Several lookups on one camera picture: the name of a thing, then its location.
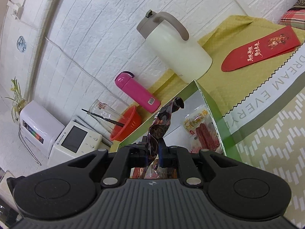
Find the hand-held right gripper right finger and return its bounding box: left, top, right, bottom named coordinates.
left=158, top=141, right=243, bottom=187

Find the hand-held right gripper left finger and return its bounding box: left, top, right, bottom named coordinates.
left=63, top=136, right=151, bottom=188

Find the dark shiny snack packet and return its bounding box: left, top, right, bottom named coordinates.
left=148, top=97, right=185, bottom=165

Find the red sausage packet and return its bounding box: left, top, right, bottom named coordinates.
left=183, top=105, right=223, bottom=154

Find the green cardboard box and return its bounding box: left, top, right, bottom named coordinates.
left=108, top=79, right=239, bottom=179

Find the red plastic bowl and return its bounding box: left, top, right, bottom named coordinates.
left=110, top=105, right=144, bottom=142

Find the black stirring stick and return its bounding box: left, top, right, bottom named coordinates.
left=81, top=108, right=125, bottom=127

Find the glass carafe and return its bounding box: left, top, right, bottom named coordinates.
left=87, top=99, right=125, bottom=134

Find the pink water bottle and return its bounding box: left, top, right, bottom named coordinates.
left=114, top=71, right=161, bottom=114

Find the white appliance with screen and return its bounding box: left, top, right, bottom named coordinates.
left=48, top=115, right=113, bottom=167

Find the olive yellow cloth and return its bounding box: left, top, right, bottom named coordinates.
left=112, top=15, right=303, bottom=148

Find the white water purifier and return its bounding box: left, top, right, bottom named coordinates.
left=18, top=100, right=65, bottom=159

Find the cream thermos jug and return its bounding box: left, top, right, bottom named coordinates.
left=136, top=10, right=213, bottom=84

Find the potted green plant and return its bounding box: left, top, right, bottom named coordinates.
left=5, top=76, right=25, bottom=122

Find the red envelope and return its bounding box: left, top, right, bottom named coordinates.
left=221, top=26, right=301, bottom=72

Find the plaid blanket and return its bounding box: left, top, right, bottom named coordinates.
left=279, top=11, right=305, bottom=30

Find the leopard print cloth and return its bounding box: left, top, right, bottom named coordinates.
left=287, top=0, right=305, bottom=12

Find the metal flexible hose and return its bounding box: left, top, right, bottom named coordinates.
left=18, top=126, right=42, bottom=166

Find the white wall cable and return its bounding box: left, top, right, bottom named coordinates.
left=10, top=2, right=117, bottom=96

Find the wrapped wall pipe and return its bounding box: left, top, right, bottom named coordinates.
left=25, top=0, right=72, bottom=101

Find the round bamboo wall decoration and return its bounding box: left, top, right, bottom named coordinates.
left=16, top=36, right=26, bottom=53

